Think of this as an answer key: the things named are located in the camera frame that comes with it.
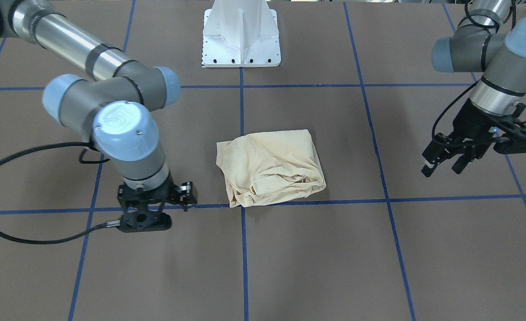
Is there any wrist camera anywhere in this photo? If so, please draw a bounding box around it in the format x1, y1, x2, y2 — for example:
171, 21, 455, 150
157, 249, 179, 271
117, 202, 172, 232
493, 102, 526, 155

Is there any cream long-sleeve printed shirt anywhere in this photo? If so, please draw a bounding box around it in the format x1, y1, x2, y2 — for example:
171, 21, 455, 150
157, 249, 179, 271
216, 129, 327, 208

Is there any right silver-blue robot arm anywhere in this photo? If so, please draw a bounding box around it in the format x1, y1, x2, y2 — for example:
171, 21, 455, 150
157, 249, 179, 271
0, 0, 197, 209

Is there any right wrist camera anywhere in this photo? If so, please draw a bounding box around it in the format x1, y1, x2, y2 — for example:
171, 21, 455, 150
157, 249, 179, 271
117, 202, 172, 232

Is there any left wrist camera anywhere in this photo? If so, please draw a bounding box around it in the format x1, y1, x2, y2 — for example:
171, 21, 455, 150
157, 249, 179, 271
493, 102, 526, 155

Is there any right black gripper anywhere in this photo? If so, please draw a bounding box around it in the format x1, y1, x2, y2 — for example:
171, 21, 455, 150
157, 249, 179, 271
117, 175, 197, 212

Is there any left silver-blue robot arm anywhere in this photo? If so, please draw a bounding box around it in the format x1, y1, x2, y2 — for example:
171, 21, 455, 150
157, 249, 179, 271
422, 0, 526, 177

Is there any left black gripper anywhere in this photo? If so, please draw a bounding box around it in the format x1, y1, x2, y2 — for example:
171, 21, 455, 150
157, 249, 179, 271
421, 99, 511, 177

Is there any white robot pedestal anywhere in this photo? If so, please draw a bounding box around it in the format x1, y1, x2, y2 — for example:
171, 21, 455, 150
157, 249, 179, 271
201, 0, 281, 68

